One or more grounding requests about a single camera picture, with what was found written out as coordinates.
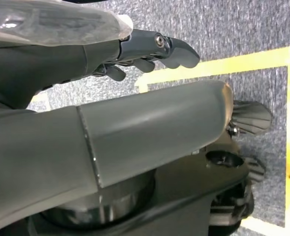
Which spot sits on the black robot hip disc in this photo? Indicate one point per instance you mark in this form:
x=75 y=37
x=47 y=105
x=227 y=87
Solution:
x=110 y=205

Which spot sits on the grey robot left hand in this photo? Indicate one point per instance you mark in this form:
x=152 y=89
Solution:
x=134 y=130

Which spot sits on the black ribbed robot foot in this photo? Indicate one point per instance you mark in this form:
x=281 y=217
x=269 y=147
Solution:
x=257 y=169
x=253 y=119

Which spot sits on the yellow floor tape square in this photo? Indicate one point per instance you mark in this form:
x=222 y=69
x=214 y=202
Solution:
x=233 y=63

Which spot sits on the black ribbed robot left foot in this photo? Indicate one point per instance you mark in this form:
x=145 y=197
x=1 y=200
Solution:
x=253 y=119

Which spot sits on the black ribbed robot right foot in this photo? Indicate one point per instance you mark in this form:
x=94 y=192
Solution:
x=257 y=169

